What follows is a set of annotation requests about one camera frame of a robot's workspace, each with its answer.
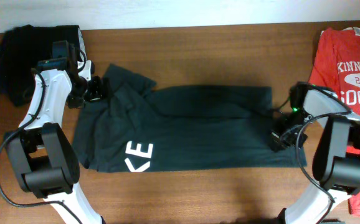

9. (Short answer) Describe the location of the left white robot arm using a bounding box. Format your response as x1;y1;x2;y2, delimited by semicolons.
0;40;109;223

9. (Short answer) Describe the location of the red soccer t-shirt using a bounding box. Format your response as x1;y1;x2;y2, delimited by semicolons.
308;26;360;222

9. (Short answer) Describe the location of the black folded clothes stack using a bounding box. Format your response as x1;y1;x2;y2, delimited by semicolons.
0;25;84;107

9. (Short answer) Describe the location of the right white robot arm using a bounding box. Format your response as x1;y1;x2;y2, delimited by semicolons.
271;82;360;224

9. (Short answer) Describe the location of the dark green t-shirt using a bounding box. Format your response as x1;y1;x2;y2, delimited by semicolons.
72;65;306;172

